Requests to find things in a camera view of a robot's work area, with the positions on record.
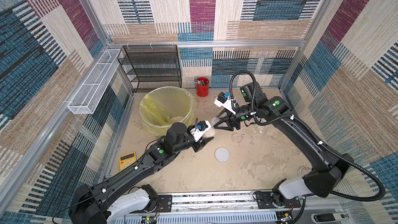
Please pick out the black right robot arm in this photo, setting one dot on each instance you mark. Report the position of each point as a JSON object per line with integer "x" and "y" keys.
{"x": 328, "y": 165}

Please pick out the roll of tape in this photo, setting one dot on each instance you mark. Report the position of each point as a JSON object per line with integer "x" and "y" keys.
{"x": 303, "y": 170}

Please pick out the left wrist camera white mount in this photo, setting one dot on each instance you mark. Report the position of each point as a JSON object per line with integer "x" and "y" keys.
{"x": 197, "y": 134}

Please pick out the white mesh wall basket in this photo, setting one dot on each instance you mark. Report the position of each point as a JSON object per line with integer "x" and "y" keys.
{"x": 89, "y": 94}

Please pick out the black wire shelf rack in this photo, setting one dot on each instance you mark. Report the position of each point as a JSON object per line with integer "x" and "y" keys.
{"x": 150, "y": 67}

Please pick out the aluminium mounting rail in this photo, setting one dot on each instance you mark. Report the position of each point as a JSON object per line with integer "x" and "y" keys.
{"x": 232, "y": 207}

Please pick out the small plastic jar with rice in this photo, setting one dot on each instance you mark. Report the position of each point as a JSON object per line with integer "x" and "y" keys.
{"x": 212, "y": 131}

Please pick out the patterned white jar lid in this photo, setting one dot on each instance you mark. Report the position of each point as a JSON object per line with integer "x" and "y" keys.
{"x": 222, "y": 154}

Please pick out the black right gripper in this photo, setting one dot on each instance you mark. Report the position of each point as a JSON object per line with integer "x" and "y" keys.
{"x": 231, "y": 120}

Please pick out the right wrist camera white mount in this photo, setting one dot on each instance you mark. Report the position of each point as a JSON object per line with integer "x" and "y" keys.
{"x": 224, "y": 100}

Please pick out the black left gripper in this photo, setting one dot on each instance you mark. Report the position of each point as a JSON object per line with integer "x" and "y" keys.
{"x": 199, "y": 146}

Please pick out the black device on rail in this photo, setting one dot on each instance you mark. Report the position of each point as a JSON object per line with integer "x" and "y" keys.
{"x": 329, "y": 217}

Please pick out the clear medium jar lid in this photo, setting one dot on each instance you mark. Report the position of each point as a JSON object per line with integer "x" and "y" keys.
{"x": 237, "y": 137}

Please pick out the grey bin with yellow bag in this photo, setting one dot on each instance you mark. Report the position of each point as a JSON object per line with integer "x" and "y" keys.
{"x": 162, "y": 107}

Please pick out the yellow calculator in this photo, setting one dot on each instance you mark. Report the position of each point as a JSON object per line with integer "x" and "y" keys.
{"x": 127, "y": 160}

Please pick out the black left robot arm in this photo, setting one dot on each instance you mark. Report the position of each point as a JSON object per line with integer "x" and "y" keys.
{"x": 106, "y": 201}

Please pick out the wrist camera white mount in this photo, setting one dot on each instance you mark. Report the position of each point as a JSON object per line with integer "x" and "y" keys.
{"x": 224, "y": 100}
{"x": 197, "y": 134}

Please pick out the red cup with utensils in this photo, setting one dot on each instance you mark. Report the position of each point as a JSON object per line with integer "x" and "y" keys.
{"x": 202, "y": 86}

